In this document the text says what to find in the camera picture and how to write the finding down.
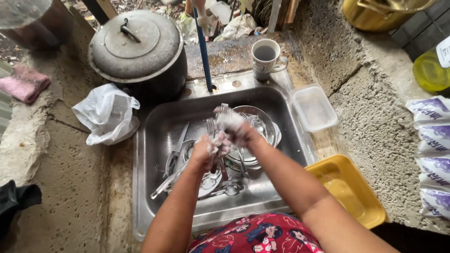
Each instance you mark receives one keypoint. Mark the clear plastic food container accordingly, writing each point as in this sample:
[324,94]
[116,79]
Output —
[314,108]

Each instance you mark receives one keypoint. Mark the black cloth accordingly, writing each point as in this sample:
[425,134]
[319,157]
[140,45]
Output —
[16,202]

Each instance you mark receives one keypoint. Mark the white plastic tap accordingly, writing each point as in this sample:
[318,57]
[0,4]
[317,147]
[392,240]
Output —
[202,15]

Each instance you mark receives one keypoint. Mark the yellow dish soap bottle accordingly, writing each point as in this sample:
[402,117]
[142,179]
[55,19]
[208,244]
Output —
[430,72]

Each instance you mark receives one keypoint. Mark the white ceramic mug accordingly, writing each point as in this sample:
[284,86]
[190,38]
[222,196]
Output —
[265,58]

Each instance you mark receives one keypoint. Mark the person's left fingers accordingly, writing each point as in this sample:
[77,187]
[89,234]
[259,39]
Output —
[219,144]

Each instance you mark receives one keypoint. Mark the clear glass lid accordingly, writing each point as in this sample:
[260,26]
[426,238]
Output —
[21,12]

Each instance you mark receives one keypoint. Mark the steel table knife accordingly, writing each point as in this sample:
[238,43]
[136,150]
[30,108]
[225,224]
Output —
[165,182]

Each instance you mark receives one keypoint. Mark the bundle of steel forks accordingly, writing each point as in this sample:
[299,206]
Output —
[212,131]

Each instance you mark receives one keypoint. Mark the glass bowl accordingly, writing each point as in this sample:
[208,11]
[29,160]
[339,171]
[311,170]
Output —
[258,126]

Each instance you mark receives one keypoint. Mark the steel spoon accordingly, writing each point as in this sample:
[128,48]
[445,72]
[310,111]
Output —
[225,189]

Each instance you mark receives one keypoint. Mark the person's right hand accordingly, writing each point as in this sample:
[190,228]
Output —
[239,131]

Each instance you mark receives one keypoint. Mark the pink cloth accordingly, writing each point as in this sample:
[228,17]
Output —
[23,84]

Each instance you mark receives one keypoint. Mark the white plate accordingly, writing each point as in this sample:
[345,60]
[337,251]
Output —
[207,184]

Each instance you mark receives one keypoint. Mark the row of white purple packets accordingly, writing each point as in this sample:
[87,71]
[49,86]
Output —
[434,158]

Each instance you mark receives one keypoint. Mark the red patterned shirt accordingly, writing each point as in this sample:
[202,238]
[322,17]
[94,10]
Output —
[255,233]

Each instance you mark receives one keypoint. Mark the stainless steel sink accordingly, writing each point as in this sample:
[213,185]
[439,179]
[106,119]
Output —
[218,151]

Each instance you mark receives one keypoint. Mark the person's right fingers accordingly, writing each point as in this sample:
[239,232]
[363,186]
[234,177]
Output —
[226,121]

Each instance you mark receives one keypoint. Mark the yellow plastic tray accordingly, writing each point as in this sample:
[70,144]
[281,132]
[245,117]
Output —
[348,191]

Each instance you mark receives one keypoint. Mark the blue water pipe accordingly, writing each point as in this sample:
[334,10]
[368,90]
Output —
[204,52]

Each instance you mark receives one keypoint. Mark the person's left hand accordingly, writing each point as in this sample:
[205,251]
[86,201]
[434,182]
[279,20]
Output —
[204,154]

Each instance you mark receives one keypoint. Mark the large blackened lidded pot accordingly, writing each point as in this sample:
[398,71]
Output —
[140,52]

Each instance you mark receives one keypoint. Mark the golden metal pot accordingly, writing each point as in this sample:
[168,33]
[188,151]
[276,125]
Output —
[383,12]

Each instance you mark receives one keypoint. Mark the white plastic bag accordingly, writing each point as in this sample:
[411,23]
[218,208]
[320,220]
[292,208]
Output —
[107,114]

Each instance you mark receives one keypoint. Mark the heap of rubbish and bags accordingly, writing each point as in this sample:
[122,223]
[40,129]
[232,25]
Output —
[225,19]

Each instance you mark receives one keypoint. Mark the soapy white sponge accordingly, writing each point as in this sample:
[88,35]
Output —
[228,119]

